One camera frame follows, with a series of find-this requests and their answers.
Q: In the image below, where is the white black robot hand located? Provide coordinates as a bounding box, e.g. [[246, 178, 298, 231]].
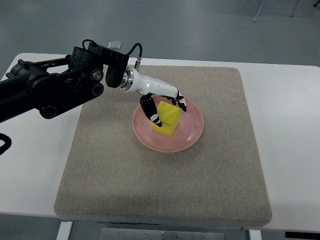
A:
[[118, 67, 187, 127]]

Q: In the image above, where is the yellow foam block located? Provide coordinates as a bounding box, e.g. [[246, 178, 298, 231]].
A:
[[151, 101, 181, 137]]

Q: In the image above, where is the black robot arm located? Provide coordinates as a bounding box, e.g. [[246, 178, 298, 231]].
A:
[[0, 39, 143, 122]]

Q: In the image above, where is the pink plate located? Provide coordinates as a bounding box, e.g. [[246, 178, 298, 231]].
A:
[[132, 98, 204, 153]]

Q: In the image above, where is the beige felt mat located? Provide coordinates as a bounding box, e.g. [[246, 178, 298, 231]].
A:
[[54, 65, 272, 228]]

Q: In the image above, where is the metal chair leg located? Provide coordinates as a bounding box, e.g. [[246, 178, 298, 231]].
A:
[[253, 0, 266, 23]]

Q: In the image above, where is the grey metal base plate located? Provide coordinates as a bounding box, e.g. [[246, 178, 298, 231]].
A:
[[99, 227, 226, 240]]

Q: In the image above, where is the white table leg frame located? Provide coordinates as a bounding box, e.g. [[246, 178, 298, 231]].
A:
[[56, 221, 74, 240]]

